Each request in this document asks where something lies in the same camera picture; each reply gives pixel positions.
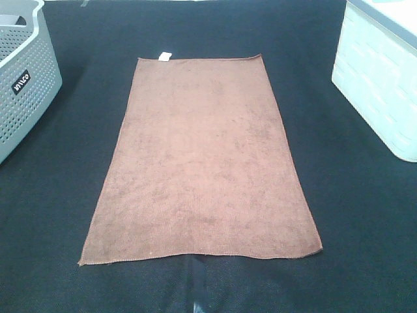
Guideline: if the brown microfibre towel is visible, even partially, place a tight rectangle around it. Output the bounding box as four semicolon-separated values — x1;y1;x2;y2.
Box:
79;55;323;265

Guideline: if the black table cloth mat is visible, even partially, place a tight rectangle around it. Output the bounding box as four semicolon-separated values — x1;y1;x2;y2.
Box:
1;1;416;312

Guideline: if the white woven-pattern storage bin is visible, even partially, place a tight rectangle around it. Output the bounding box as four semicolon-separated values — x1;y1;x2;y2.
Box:
332;1;416;162

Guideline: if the grey perforated plastic basket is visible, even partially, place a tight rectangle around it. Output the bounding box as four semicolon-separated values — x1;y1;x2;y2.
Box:
1;1;63;160

